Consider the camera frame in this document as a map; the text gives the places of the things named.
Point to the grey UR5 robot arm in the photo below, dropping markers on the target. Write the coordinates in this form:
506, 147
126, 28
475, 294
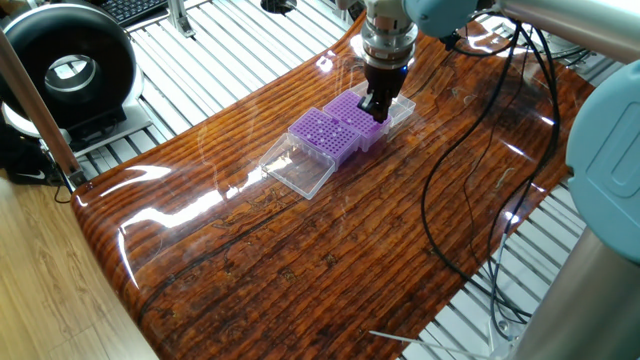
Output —
575, 30

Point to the white zip tie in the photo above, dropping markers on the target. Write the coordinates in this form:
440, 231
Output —
425, 342

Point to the white device base plate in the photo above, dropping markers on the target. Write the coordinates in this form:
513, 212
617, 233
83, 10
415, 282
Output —
135, 117

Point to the wood grain table mat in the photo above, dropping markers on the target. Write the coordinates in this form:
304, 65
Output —
300, 260

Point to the black keyboard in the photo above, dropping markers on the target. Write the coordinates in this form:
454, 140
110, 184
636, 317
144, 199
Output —
130, 10

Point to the brown frame post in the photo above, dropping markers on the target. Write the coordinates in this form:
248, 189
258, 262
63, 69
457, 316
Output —
35, 110

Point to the aluminium bracket stand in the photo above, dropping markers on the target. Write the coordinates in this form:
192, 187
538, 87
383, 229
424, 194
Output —
177, 15

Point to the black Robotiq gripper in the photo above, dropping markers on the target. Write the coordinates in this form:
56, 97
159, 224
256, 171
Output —
385, 80

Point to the purple pipette tip box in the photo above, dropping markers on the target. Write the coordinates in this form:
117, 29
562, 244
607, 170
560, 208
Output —
342, 107
302, 125

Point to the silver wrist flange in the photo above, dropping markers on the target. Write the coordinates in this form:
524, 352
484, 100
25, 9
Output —
389, 42

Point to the white printed camera mount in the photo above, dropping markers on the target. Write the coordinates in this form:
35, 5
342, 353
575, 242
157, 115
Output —
385, 10

